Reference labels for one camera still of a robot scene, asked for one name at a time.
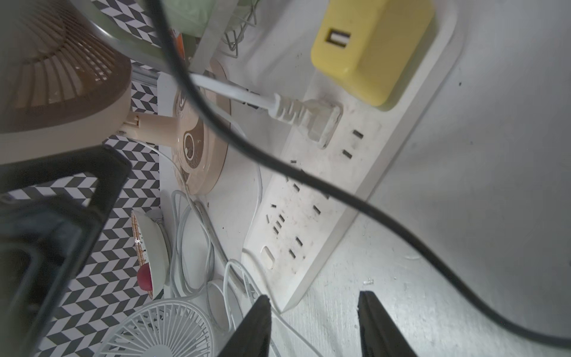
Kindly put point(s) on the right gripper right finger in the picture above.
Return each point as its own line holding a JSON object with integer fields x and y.
{"x": 379, "y": 334}

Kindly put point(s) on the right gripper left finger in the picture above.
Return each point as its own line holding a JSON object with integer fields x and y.
{"x": 253, "y": 336}

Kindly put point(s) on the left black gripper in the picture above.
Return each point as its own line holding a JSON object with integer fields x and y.
{"x": 45, "y": 242}

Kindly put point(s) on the white power strip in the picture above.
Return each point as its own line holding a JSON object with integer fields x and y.
{"x": 298, "y": 228}

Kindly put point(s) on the yellow USB charger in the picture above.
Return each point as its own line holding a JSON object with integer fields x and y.
{"x": 364, "y": 46}

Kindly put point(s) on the white small fan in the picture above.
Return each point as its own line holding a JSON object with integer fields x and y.
{"x": 170, "y": 327}

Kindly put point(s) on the beige desk fan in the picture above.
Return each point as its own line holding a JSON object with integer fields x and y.
{"x": 64, "y": 89}

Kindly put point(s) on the red object in basket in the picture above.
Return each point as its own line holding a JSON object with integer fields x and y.
{"x": 144, "y": 278}

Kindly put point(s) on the patterned woven basket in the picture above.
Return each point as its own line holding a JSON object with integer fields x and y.
{"x": 150, "y": 243}

